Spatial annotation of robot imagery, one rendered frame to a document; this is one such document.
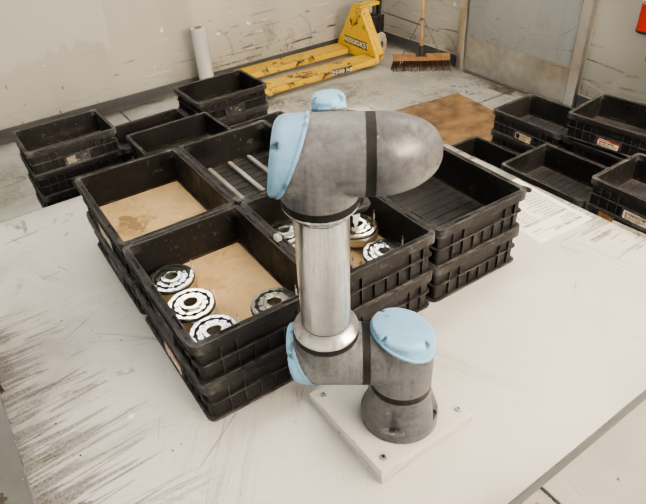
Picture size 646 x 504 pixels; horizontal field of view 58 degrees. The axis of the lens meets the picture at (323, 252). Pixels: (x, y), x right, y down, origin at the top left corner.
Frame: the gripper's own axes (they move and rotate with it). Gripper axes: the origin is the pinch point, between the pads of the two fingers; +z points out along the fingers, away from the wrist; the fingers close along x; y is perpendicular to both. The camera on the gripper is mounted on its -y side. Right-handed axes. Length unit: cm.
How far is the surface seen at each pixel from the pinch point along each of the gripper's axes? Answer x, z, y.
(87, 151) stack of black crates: 28, 32, 165
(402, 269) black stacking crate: -1.6, 0.1, -19.1
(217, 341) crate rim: 42.9, -7.7, -19.7
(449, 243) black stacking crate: -16.5, 0.9, -18.4
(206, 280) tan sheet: 34.0, 1.9, 9.4
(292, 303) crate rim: 26.6, -7.2, -19.7
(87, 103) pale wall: -6, 74, 335
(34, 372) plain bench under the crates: 76, 12, 19
